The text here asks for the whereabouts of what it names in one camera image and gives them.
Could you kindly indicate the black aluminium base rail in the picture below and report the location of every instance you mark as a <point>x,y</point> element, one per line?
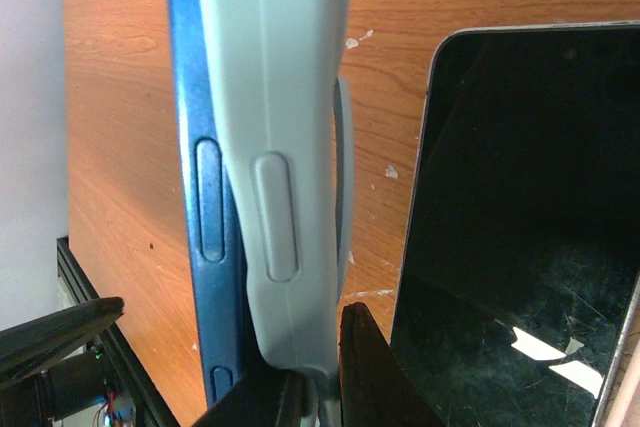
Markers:
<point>130,382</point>

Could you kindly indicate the pink phone case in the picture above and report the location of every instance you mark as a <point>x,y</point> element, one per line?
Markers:
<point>624,404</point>

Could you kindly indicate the light blue phone case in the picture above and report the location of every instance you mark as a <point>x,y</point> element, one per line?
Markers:
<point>284,123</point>

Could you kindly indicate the blue edged smartphone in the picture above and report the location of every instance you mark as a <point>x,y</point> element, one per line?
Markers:
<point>214,239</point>

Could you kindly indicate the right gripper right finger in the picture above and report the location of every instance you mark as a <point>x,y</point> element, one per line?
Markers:
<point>374,389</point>

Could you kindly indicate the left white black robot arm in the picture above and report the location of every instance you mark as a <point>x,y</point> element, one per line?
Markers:
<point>42,379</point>

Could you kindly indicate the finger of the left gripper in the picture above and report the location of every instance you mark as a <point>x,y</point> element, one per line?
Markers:
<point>37,345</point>

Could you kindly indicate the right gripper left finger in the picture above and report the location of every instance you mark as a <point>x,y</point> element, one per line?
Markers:
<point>264,397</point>

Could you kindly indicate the silver edged smartphone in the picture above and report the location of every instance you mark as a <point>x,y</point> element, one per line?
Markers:
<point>520,270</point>

